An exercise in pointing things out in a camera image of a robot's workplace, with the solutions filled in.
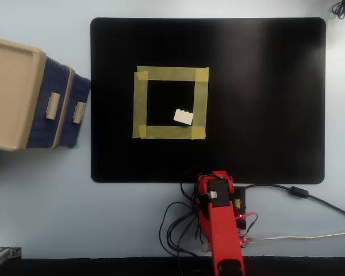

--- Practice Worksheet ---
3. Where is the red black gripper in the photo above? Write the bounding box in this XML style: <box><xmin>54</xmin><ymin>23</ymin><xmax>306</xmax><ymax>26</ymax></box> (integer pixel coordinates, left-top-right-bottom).
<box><xmin>197</xmin><ymin>171</ymin><xmax>235</xmax><ymax>202</ymax></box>

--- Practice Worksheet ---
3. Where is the white toy brick cube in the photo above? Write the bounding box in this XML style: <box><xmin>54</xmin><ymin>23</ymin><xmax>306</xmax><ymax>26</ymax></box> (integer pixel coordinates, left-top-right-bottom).
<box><xmin>173</xmin><ymin>108</ymin><xmax>195</xmax><ymax>127</ymax></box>

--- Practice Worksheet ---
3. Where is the beige cylindrical drawer handle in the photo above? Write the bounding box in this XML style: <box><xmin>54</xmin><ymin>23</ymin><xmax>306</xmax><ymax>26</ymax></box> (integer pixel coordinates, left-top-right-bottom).
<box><xmin>45</xmin><ymin>92</ymin><xmax>60</xmax><ymax>120</ymax></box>
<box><xmin>72</xmin><ymin>101</ymin><xmax>86</xmax><ymax>124</ymax></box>

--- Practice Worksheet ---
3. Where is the blue woven-pattern drawer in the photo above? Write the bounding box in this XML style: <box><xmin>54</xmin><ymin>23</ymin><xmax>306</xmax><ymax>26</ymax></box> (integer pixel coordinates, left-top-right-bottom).
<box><xmin>59</xmin><ymin>73</ymin><xmax>91</xmax><ymax>149</ymax></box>
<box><xmin>27</xmin><ymin>56</ymin><xmax>72</xmax><ymax>149</ymax></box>

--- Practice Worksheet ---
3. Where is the beige plastic drawer cabinet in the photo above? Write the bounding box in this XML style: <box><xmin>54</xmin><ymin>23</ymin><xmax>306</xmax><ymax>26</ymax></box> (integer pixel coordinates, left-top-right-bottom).
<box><xmin>0</xmin><ymin>36</ymin><xmax>75</xmax><ymax>152</ymax></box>

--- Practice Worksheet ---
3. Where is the yellow masking tape strip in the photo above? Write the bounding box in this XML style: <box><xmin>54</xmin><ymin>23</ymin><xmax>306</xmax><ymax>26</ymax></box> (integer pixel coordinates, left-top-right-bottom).
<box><xmin>137</xmin><ymin>125</ymin><xmax>206</xmax><ymax>141</ymax></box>
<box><xmin>193</xmin><ymin>79</ymin><xmax>209</xmax><ymax>129</ymax></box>
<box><xmin>136</xmin><ymin>66</ymin><xmax>210</xmax><ymax>82</ymax></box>
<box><xmin>133</xmin><ymin>71</ymin><xmax>149</xmax><ymax>139</ymax></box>

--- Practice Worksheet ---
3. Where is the robot controller circuit board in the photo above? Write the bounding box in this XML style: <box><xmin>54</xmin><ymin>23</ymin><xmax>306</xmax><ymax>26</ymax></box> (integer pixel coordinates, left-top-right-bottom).
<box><xmin>237</xmin><ymin>214</ymin><xmax>251</xmax><ymax>248</ymax></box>

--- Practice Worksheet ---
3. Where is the black table mat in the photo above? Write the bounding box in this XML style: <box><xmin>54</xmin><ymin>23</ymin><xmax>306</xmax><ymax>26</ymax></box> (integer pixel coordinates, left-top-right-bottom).
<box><xmin>90</xmin><ymin>17</ymin><xmax>326</xmax><ymax>184</ymax></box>

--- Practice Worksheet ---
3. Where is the black backdrop cloth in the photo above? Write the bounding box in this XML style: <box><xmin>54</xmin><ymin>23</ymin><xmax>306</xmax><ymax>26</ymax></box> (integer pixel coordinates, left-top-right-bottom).
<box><xmin>0</xmin><ymin>256</ymin><xmax>345</xmax><ymax>276</ymax></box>

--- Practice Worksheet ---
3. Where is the black robot wire bundle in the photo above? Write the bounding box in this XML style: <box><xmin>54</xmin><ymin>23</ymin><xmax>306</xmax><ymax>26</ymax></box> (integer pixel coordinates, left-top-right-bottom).
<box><xmin>159</xmin><ymin>165</ymin><xmax>210</xmax><ymax>276</ymax></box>

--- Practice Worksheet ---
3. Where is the pinkish red wire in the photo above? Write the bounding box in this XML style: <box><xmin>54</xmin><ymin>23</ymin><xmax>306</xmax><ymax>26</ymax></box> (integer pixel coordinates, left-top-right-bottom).
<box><xmin>241</xmin><ymin>212</ymin><xmax>259</xmax><ymax>231</ymax></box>

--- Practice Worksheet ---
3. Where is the silver braided USB cable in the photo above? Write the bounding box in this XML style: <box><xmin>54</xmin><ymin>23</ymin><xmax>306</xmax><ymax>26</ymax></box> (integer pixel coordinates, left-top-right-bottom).
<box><xmin>248</xmin><ymin>231</ymin><xmax>345</xmax><ymax>242</ymax></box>

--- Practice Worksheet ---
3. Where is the coiled black cable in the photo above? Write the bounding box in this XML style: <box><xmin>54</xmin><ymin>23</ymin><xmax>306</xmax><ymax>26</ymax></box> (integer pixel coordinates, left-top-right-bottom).
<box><xmin>332</xmin><ymin>0</ymin><xmax>345</xmax><ymax>20</ymax></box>

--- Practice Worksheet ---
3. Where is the aluminium frame post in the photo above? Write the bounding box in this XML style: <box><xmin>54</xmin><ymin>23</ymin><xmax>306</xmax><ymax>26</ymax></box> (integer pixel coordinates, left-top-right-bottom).
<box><xmin>0</xmin><ymin>246</ymin><xmax>22</xmax><ymax>270</ymax></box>

